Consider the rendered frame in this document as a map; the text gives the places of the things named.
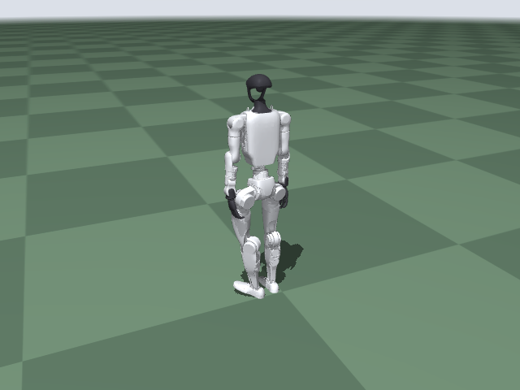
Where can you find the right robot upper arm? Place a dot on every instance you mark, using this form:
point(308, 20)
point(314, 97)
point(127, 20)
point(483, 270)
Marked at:
point(285, 120)

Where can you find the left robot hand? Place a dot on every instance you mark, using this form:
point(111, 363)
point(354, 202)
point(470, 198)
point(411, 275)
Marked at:
point(232, 204)

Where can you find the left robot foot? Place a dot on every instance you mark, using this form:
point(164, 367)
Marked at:
point(246, 288)

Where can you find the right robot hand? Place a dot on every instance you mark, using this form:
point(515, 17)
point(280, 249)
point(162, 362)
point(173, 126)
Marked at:
point(285, 199)

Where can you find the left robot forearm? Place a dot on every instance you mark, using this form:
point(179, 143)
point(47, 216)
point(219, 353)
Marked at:
point(230, 176)

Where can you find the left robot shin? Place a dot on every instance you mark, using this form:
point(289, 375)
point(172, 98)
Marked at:
point(251, 260)

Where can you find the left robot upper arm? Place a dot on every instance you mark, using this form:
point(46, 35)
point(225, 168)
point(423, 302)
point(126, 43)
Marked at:
point(234, 125)

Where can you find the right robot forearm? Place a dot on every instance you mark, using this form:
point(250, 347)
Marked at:
point(283, 167)

